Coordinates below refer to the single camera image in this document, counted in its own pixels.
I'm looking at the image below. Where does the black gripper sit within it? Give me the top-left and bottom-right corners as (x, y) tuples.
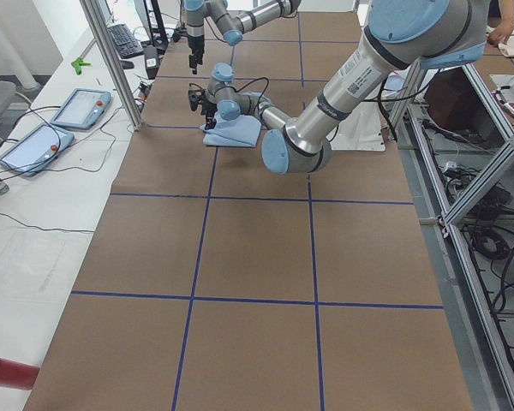
(188, 83), (217, 130)
(188, 35), (205, 69)

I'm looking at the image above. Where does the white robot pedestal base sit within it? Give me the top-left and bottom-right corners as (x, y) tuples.
(325, 63), (389, 153)

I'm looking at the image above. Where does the aluminium frame post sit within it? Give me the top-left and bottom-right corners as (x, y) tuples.
(80, 0), (142, 131)

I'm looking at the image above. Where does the red fire extinguisher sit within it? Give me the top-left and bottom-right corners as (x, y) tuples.
(0, 358), (40, 390)

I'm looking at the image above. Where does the upper teach pendant tablet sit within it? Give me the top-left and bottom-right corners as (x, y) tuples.
(50, 88), (111, 130)

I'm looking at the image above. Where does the teach pendant tablet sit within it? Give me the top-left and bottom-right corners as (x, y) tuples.
(50, 88), (111, 130)
(0, 123), (75, 176)

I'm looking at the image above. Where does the lower teach pendant tablet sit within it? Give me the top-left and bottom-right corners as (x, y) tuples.
(0, 123), (75, 176)

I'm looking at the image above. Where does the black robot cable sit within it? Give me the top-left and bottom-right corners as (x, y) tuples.
(235, 76), (272, 108)

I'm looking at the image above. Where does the light blue t-shirt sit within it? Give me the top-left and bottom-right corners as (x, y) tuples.
(200, 86), (270, 147)

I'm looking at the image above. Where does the black keyboard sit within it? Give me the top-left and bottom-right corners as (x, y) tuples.
(107, 24), (144, 59)

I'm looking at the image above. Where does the aluminium frame rack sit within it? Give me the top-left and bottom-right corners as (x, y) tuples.
(391, 55), (514, 410)

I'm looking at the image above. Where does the person's hand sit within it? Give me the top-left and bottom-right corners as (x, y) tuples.
(487, 21), (514, 45)

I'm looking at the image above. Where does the green plastic clamp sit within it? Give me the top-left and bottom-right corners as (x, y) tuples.
(71, 57), (92, 75)

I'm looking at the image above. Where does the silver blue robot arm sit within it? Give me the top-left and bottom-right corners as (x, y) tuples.
(184, 0), (301, 74)
(188, 0), (489, 174)

